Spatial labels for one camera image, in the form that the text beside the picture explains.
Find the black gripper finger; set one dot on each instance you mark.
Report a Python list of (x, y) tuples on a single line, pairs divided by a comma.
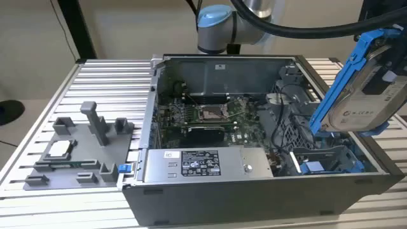
[(378, 84)]

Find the grey metal disk bay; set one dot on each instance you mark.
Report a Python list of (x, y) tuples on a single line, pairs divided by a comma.
[(295, 133)]

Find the green motherboard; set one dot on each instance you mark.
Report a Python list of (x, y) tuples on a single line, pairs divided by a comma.
[(244, 128)]

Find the CPU socket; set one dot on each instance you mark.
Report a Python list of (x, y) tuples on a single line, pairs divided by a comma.
[(212, 112)]

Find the metal locking lever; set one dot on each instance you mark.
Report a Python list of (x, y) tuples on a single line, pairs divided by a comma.
[(192, 99)]

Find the black graphics card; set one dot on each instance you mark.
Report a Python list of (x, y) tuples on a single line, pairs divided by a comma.
[(203, 136)]

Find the black open PC case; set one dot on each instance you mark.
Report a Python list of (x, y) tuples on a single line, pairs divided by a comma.
[(222, 202)]

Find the silver power supply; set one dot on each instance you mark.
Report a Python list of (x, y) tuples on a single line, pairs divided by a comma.
[(159, 171)]

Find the blue case latch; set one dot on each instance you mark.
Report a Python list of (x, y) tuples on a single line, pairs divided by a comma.
[(124, 168)]

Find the grey plastic parts rack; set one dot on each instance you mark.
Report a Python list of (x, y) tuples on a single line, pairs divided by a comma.
[(83, 152)]

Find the green RAM stick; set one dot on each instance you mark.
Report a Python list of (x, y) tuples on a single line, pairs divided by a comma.
[(72, 163)]

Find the silver CPU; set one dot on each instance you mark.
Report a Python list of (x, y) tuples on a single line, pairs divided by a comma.
[(59, 148)]

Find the black round stand base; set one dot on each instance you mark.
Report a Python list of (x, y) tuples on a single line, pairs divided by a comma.
[(9, 112)]

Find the black frame post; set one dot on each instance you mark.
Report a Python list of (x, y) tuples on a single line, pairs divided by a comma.
[(78, 26)]

